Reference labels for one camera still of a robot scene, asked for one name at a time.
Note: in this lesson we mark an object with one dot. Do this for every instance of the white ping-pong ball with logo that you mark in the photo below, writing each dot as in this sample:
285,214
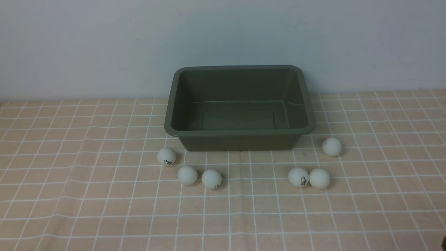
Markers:
166,156

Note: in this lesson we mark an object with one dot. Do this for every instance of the olive green plastic bin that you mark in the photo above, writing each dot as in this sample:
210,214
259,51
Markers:
239,108

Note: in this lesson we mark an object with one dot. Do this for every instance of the peach grid-pattern tablecloth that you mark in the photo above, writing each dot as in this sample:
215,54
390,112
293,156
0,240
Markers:
83,175

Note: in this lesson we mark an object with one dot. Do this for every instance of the white ping-pong ball black logo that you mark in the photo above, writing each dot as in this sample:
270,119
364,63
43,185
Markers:
298,177

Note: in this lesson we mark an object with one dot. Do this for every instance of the white ping-pong ball small mark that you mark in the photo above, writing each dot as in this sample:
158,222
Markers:
211,179

